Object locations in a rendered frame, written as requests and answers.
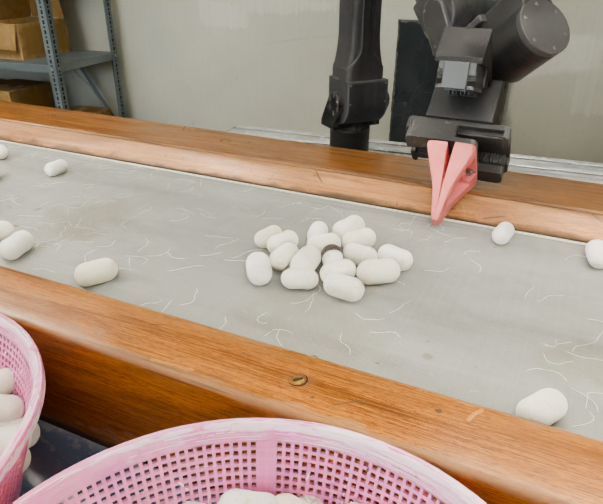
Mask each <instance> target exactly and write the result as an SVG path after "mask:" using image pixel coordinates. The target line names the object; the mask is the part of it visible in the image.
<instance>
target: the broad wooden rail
mask: <svg viewBox="0 0 603 504"><path fill-rule="evenodd" d="M0 140H3V141H9V142H14V143H20V144H26V145H31V146H37V147H43V148H48V149H54V150H60V151H65V152H71V153H77V154H82V155H88V156H94V157H99V158H105V159H111V160H117V161H122V162H128V163H134V164H139V165H145V166H151V167H156V168H162V169H168V170H173V171H179V172H185V173H190V174H196V175H202V176H207V177H213V178H219V179H225V180H230V181H236V182H242V183H247V184H253V185H259V186H264V187H270V188H276V189H281V190H287V191H293V192H298V193H304V194H310V195H316V196H321V197H327V198H333V199H338V200H344V201H350V202H355V203H361V204H367V205H372V206H378V207H384V208H389V209H395V210H401V211H406V212H412V213H418V214H424V215H429V216H431V205H432V179H431V172H430V164H429V160H426V159H417V160H414V159H413V158H411V157H404V156H397V155H390V154H382V153H375V152H368V151H361V150H354V149H346V148H339V147H332V146H323V145H316V144H310V143H303V142H296V141H289V140H282V139H274V138H267V137H260V136H253V135H246V134H239V133H231V132H224V131H217V130H210V129H203V128H195V127H188V126H181V125H174V124H167V123H159V122H152V121H145V120H138V119H131V118H123V117H116V116H109V115H102V114H95V113H88V112H80V111H73V110H66V109H59V108H52V107H44V106H37V105H30V104H23V103H16V102H9V101H1V100H0ZM445 218H446V219H452V220H458V221H463V222H469V223H475V224H480V225H486V226H492V227H497V226H498V225H499V224H500V223H502V222H509V223H511V224H512V225H513V226H514V230H515V231H520V232H526V233H532V234H537V235H543V236H549V237H554V238H560V239H566V240H571V241H577V242H583V243H588V242H589V241H591V240H594V239H599V240H602V241H603V184H598V183H591V182H584V181H577V180H570V179H562V178H555V177H548V176H541V175H534V174H526V173H519V172H512V171H507V172H505V173H503V177H502V181H501V182H500V183H493V182H486V181H480V180H477V182H476V185H475V186H474V187H473V188H472V189H471V190H470V191H469V192H467V193H466V194H465V195H464V196H463V197H462V198H461V199H460V200H459V201H458V202H457V203H456V204H455V205H454V206H453V207H452V208H451V209H450V211H449V212H448V214H447V215H446V216H445Z"/></svg>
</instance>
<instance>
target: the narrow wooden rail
mask: <svg viewBox="0 0 603 504"><path fill-rule="evenodd" d="M0 313H1V314H3V315H5V316H7V317H8V318H10V319H12V320H13V321H15V322H16V323H17V324H18V325H20V326H21V327H22V328H23V329H24V330H25V331H26V332H27V333H28V334H29V335H30V336H31V338H32V339H33V340H34V342H35V344H36V345H37V347H38V349H39V352H40V355H41V358H42V362H43V366H44V370H45V379H46V387H45V397H44V403H43V407H42V410H41V414H40V417H39V419H40V420H42V421H44V422H47V423H49V424H52V425H54V426H56V427H59V428H61V429H63V430H66V431H68V432H71V433H73V434H75V435H78V436H80V437H83V438H85V439H87V440H90V441H92V442H94V443H97V444H99V445H102V446H104V447H106V448H112V447H114V446H117V445H119V444H122V443H124V442H127V441H130V440H133V439H136V438H139V437H141V436H144V435H148V434H151V433H155V432H158V431H162V430H166V429H170V428H174V427H178V426H183V425H188V424H194V423H199V422H206V421H213V420H222V419H235V418H280V419H292V420H301V421H308V422H315V423H320V424H325V425H330V426H335V427H339V428H343V429H347V430H350V431H354V432H357V433H360V434H363V435H367V436H370V437H372V438H375V439H378V440H380V441H383V442H386V443H388V444H390V445H393V446H395V447H397V448H400V449H402V450H404V451H406V452H408V453H410V454H412V455H414V456H416V457H418V458H420V459H422V460H424V461H426V462H427V463H429V464H431V465H433V466H434V467H436V468H438V469H440V470H441V471H443V472H444V473H446V474H447V475H449V476H450V477H452V478H454V479H455V480H457V481H458V482H460V483H461V484H462V485H464V486H465V487H466V488H468V489H469V490H470V491H472V492H473V493H475V494H476V495H477V496H478V497H480V498H481V499H482V500H483V501H484V502H486V503H487V504H603V441H600V440H597V439H593V438H590V437H587V436H583V435H580V434H576V433H573V432H570V431H566V430H563V429H559V428H556V427H552V426H549V425H546V424H542V423H539V422H535V421H532V420H528V419H525V418H522V417H518V416H515V415H511V414H508V413H504V412H501V411H498V410H494V409H491V408H487V407H484V406H480V405H477V404H474V403H470V402H467V401H463V400H460V399H457V398H453V397H450V396H446V395H443V394H439V393H436V392H433V391H429V390H426V389H422V388H419V387H415V386H412V385H409V384H405V383H402V382H398V381H395V380H391V379H388V378H385V377H381V376H378V375H374V374H371V373H367V372H364V371H361V370H357V369H354V368H350V367H347V366H344V365H340V364H337V363H333V362H330V361H326V360H323V359H320V358H316V357H313V356H309V355H306V354H302V353H299V352H296V351H292V350H289V349H285V348H282V347H278V346H275V345H272V344H268V343H265V342H261V341H258V340H254V339H251V338H248V337H244V336H241V335H237V334H234V333H231V332H227V331H224V330H220V329H217V328H213V327H210V326H207V325H203V324H200V323H196V322H193V321H189V320H186V319H183V318H179V317H176V316H172V315H169V314H165V313H162V312H159V311H155V310H152V309H148V308H145V307H142V306H138V305H135V304H131V303H128V302H124V301H121V300H118V299H114V298H111V297H107V296H104V295H100V294H97V293H94V292H90V291H87V290H83V289H80V288H76V287H73V286H70V285H66V284H63V283H59V282H56V281H52V280H49V279H46V278H42V277H39V276H35V275H32V274H29V273H25V272H22V271H18V270H15V269H11V268H8V267H5V266H1V265H0Z"/></svg>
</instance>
